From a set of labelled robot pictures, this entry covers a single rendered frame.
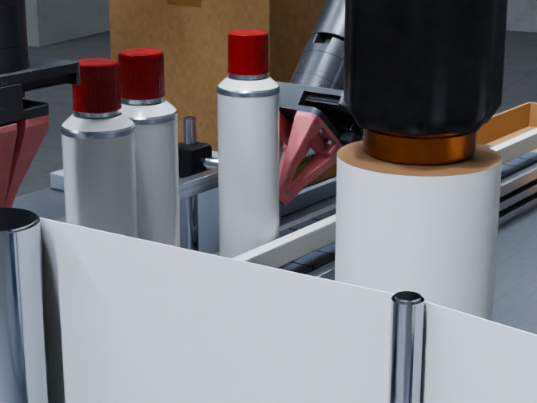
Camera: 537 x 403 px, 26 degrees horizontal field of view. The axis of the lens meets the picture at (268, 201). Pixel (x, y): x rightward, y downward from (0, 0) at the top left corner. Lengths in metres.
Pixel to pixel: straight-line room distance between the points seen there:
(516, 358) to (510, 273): 0.75
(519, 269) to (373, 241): 0.58
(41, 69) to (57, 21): 7.52
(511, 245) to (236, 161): 0.40
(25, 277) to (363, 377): 0.16
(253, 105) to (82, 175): 0.18
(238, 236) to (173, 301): 0.47
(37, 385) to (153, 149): 0.34
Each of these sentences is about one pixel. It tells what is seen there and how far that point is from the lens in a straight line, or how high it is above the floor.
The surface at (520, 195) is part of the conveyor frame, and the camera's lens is 1.34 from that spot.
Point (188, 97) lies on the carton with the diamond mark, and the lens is 1.35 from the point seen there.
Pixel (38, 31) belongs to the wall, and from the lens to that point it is 8.02.
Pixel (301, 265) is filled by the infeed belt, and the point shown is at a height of 0.88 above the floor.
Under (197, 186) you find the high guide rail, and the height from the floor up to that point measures 0.96.
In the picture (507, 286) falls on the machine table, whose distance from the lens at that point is 1.13.
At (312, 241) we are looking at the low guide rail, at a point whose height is 0.91.
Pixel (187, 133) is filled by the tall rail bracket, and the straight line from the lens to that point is 1.06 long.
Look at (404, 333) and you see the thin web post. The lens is 0.43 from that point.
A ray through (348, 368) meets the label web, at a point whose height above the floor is 1.03.
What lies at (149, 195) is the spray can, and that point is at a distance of 0.86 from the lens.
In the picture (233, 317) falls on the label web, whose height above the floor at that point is 1.04.
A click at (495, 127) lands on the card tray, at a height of 0.85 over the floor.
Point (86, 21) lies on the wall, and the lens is 8.46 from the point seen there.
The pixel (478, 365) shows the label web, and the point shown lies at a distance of 0.42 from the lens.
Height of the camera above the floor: 1.22
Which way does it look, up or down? 16 degrees down
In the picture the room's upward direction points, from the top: straight up
